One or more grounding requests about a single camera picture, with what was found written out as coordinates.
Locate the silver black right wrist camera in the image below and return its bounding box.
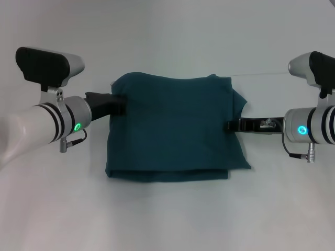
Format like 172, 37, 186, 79
287, 51, 335, 99

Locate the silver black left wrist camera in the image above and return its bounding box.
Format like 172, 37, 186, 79
15, 47, 86, 93

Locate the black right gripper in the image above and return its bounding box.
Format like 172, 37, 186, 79
226, 117, 285, 135

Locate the right arm cable with plug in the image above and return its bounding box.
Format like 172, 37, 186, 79
259, 118, 315, 163

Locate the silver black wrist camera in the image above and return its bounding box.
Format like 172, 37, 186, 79
15, 47, 86, 93
287, 51, 335, 99

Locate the arm cable with plug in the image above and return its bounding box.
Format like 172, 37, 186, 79
59, 129, 88, 154
259, 118, 315, 163

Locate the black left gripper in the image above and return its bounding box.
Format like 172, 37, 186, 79
85, 91, 128, 123

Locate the teal blue shirt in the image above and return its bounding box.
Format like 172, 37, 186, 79
104, 73, 253, 185

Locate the left arm cable with plug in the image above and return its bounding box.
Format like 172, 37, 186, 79
59, 129, 88, 154

